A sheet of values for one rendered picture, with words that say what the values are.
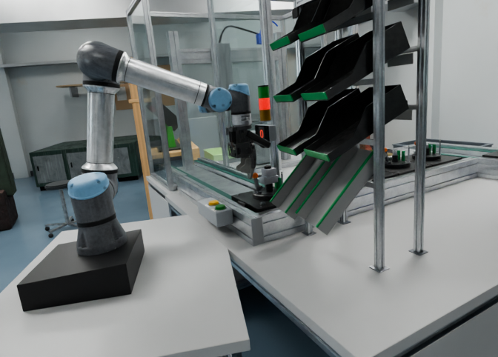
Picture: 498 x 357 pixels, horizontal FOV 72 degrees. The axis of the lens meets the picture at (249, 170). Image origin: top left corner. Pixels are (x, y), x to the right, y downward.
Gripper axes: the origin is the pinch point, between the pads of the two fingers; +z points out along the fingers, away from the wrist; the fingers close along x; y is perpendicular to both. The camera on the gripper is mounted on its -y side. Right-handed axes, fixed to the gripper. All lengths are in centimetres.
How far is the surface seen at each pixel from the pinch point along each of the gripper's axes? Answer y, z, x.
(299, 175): -7.5, -2.6, 22.0
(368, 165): -10, -10, 50
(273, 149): -21.5, -5.4, -17.5
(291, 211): 4.0, 5.1, 32.8
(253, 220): 9.2, 11.4, 17.0
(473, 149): -154, 12, -2
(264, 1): -23, -70, -18
